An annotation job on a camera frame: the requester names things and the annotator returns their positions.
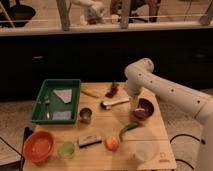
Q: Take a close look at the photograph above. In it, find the green plastic tray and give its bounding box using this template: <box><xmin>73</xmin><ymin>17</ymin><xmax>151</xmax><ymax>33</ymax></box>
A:
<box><xmin>31</xmin><ymin>79</ymin><xmax>81</xmax><ymax>124</ymax></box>

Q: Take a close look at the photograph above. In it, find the dark red toy food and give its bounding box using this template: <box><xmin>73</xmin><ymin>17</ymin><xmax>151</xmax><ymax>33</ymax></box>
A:
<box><xmin>105</xmin><ymin>82</ymin><xmax>119</xmax><ymax>98</ymax></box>

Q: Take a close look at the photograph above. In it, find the metal spoon in tray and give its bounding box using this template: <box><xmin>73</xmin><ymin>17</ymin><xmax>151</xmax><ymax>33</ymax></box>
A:
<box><xmin>44</xmin><ymin>96</ymin><xmax>50</xmax><ymax>120</ymax></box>

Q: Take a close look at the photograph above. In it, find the yellow banana toy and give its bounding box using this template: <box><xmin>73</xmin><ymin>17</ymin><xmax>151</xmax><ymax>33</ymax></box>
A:
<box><xmin>81</xmin><ymin>89</ymin><xmax>100</xmax><ymax>98</ymax></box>

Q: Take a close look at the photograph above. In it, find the grey cloth in tray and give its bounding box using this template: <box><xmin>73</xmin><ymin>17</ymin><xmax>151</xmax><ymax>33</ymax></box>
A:
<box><xmin>54</xmin><ymin>89</ymin><xmax>72</xmax><ymax>104</ymax></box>

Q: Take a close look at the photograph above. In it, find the white plastic cup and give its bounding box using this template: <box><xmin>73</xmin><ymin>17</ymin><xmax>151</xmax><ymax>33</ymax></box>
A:
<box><xmin>135</xmin><ymin>142</ymin><xmax>155</xmax><ymax>163</ymax></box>

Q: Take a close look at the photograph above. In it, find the orange plastic bowl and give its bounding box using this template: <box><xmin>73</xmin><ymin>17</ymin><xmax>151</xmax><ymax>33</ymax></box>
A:
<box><xmin>23</xmin><ymin>131</ymin><xmax>54</xmax><ymax>164</ymax></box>

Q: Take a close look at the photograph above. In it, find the white handled dish brush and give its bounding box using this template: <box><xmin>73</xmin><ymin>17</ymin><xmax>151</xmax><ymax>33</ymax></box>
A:
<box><xmin>100</xmin><ymin>97</ymin><xmax>129</xmax><ymax>110</ymax></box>

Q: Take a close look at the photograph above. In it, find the small green cup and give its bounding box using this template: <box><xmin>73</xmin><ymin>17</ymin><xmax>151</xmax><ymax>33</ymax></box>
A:
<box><xmin>58</xmin><ymin>142</ymin><xmax>75</xmax><ymax>159</ymax></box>

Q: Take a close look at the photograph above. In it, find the grey sponge in tray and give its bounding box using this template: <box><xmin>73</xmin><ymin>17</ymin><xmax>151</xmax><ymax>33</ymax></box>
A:
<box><xmin>52</xmin><ymin>111</ymin><xmax>71</xmax><ymax>120</ymax></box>

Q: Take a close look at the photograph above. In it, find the orange toy fruit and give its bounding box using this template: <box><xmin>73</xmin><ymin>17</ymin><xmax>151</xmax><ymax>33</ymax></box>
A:
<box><xmin>106</xmin><ymin>136</ymin><xmax>120</xmax><ymax>151</ymax></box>

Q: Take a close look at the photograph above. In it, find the small metal cup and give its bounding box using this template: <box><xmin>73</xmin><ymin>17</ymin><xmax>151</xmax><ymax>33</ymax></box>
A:
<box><xmin>79</xmin><ymin>108</ymin><xmax>92</xmax><ymax>124</ymax></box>

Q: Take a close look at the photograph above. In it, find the black cable on floor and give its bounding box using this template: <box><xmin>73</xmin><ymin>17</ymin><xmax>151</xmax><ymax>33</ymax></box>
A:
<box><xmin>169</xmin><ymin>133</ymin><xmax>204</xmax><ymax>171</ymax></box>

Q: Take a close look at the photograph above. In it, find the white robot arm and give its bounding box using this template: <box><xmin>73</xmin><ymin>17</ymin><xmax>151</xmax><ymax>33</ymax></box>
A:
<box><xmin>124</xmin><ymin>58</ymin><xmax>213</xmax><ymax>171</ymax></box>

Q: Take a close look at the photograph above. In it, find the green chili pepper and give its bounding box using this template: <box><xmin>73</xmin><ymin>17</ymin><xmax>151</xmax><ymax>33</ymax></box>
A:
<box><xmin>119</xmin><ymin>122</ymin><xmax>140</xmax><ymax>142</ymax></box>

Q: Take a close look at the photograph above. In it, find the dark purple bowl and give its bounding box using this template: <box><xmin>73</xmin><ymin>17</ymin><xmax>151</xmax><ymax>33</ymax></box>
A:
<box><xmin>133</xmin><ymin>98</ymin><xmax>154</xmax><ymax>121</ymax></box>

